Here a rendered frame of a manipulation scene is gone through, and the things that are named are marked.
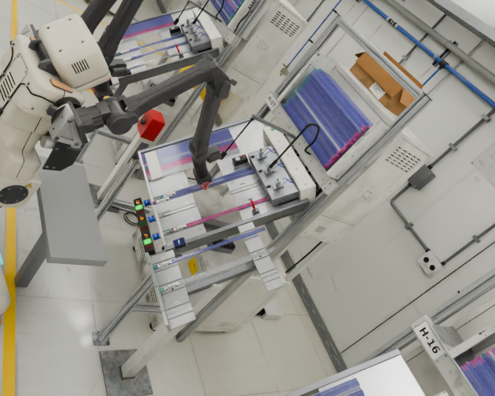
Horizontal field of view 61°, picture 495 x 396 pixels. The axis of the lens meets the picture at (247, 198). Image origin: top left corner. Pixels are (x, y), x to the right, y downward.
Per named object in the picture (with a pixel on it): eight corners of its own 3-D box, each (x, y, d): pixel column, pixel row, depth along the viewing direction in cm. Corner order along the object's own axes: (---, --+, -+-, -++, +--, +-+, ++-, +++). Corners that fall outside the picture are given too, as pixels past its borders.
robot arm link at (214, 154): (188, 142, 178) (197, 156, 174) (212, 132, 181) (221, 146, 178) (191, 159, 188) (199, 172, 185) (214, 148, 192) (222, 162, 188)
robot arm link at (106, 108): (90, 104, 133) (96, 115, 131) (121, 96, 137) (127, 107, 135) (95, 124, 141) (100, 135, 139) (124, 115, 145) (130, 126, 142)
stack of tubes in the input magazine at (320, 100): (324, 168, 191) (367, 125, 179) (280, 104, 223) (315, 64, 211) (340, 176, 199) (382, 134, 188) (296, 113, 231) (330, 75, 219)
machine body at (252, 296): (146, 335, 240) (207, 271, 213) (126, 241, 283) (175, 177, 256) (231, 336, 282) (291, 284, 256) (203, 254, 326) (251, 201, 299)
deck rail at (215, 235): (168, 258, 193) (164, 250, 188) (166, 254, 194) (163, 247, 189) (309, 208, 204) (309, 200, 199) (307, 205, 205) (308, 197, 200)
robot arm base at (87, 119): (64, 100, 131) (77, 126, 125) (90, 93, 134) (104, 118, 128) (71, 120, 138) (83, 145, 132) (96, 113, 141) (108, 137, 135)
